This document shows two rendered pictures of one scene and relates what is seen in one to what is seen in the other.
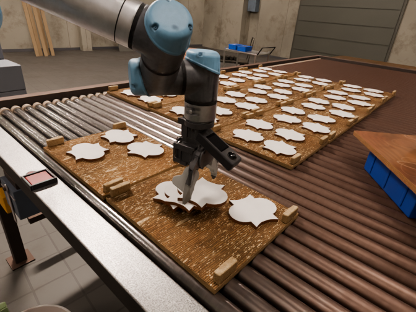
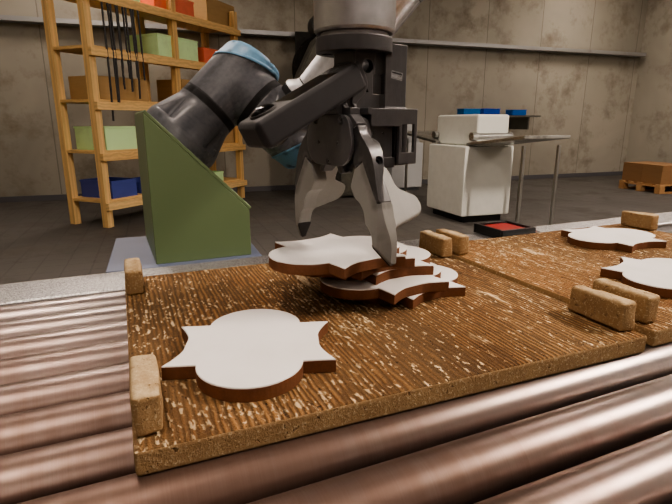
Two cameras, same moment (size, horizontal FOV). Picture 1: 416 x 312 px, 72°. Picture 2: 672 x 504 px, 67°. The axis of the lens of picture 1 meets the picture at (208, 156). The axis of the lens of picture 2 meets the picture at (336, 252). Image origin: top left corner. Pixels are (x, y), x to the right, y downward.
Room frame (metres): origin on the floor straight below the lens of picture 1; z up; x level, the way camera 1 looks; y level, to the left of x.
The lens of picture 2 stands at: (0.84, -0.43, 1.11)
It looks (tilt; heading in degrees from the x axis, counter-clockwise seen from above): 14 degrees down; 116
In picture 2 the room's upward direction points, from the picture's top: straight up
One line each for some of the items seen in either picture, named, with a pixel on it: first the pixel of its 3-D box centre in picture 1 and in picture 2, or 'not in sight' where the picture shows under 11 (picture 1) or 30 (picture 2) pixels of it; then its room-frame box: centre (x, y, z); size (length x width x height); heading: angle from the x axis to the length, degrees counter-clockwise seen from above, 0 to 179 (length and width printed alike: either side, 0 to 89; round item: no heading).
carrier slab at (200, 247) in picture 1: (202, 207); (345, 309); (0.64, 0.01, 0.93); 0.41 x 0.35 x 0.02; 49
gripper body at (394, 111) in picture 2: (195, 141); (359, 107); (0.64, 0.03, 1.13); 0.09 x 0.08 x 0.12; 62
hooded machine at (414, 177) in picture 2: not in sight; (400, 154); (-2.00, 7.83, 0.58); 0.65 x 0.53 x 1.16; 46
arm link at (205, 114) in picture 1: (199, 111); (352, 16); (0.64, 0.03, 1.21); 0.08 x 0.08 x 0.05
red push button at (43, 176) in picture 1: (39, 179); (504, 230); (0.72, 0.51, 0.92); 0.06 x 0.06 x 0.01; 50
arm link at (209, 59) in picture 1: (200, 77); not in sight; (0.64, 0.03, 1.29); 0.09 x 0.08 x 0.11; 111
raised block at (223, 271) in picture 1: (225, 270); (133, 275); (0.41, -0.05, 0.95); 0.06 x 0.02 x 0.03; 139
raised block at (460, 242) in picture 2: (113, 184); (451, 240); (0.68, 0.27, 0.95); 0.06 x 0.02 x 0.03; 140
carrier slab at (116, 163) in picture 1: (117, 154); (631, 264); (0.91, 0.33, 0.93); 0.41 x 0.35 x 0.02; 50
